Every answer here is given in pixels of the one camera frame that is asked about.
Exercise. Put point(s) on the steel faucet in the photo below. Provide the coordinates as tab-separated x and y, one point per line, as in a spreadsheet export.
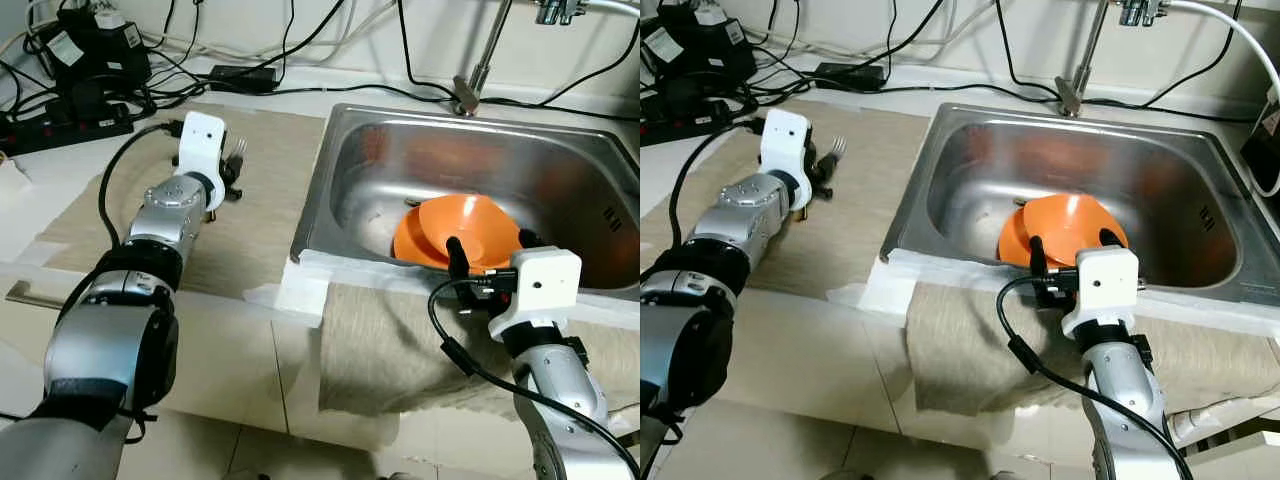
467	98
1070	98

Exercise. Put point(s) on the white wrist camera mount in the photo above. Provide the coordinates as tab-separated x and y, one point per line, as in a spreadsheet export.
545	285
785	140
1105	285
200	140

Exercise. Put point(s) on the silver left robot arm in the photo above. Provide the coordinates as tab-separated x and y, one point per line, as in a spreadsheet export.
100	350
700	330

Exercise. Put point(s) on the orange plastic bowl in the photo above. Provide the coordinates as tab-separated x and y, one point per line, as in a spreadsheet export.
480	225
1075	220

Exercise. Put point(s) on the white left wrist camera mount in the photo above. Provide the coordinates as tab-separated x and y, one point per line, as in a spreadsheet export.
785	140
200	140

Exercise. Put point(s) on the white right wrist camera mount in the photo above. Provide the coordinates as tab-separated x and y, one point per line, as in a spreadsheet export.
1105	285
545	285

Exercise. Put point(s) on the black power adapter brick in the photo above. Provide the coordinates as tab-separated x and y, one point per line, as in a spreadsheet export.
245	78
850	77

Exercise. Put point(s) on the beige counter mat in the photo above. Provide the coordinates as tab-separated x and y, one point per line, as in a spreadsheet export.
870	220
270	220

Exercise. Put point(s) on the black appliance with red label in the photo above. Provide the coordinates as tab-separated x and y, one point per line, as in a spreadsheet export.
1265	160

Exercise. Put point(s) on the stainless steel sink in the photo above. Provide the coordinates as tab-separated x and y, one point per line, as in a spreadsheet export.
450	150
1050	150

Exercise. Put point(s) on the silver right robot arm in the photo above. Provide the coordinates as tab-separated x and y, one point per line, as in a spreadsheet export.
560	390
1130	400

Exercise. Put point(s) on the beige cloth towel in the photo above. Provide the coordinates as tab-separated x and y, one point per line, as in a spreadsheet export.
960	350
380	350

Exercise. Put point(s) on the orange plastic plate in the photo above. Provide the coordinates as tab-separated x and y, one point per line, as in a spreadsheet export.
408	245
1012	245

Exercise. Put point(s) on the metal fork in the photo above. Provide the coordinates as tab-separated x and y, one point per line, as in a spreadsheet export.
237	150
835	150

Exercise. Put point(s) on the black power strip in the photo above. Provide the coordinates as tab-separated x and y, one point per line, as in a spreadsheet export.
80	125
690	120

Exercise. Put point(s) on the black charger device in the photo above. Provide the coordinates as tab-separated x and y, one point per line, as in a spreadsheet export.
695	50
95	55

